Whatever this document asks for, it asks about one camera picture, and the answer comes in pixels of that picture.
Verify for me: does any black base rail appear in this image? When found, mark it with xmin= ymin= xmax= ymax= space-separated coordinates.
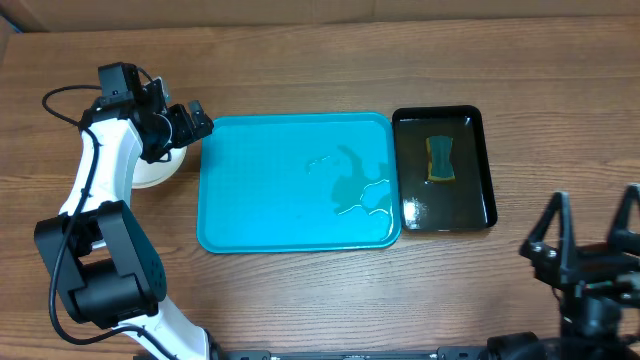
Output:
xmin=211 ymin=346 xmax=498 ymax=360

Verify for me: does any black water tray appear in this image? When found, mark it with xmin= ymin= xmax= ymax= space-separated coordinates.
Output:
xmin=392 ymin=105 xmax=498 ymax=232

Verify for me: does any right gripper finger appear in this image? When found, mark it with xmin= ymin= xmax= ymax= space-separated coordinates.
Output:
xmin=607 ymin=184 xmax=639 ymax=255
xmin=518 ymin=190 xmax=581 ymax=286

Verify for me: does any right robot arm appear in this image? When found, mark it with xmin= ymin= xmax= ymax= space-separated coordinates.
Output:
xmin=478 ymin=184 xmax=639 ymax=360

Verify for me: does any green yellow sponge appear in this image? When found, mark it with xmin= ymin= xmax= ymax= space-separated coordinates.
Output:
xmin=425 ymin=135 xmax=455 ymax=183

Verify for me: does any white plate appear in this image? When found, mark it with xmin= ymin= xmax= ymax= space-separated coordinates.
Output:
xmin=132 ymin=147 xmax=187 ymax=189

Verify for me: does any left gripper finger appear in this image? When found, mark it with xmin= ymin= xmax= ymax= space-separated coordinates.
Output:
xmin=151 ymin=76 xmax=170 ymax=103
xmin=188 ymin=100 xmax=214 ymax=141

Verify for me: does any teal plastic tray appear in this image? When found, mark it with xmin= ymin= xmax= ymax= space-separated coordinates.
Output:
xmin=197 ymin=112 xmax=401 ymax=254

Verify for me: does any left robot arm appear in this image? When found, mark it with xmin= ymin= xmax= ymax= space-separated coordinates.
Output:
xmin=34 ymin=63 xmax=221 ymax=359

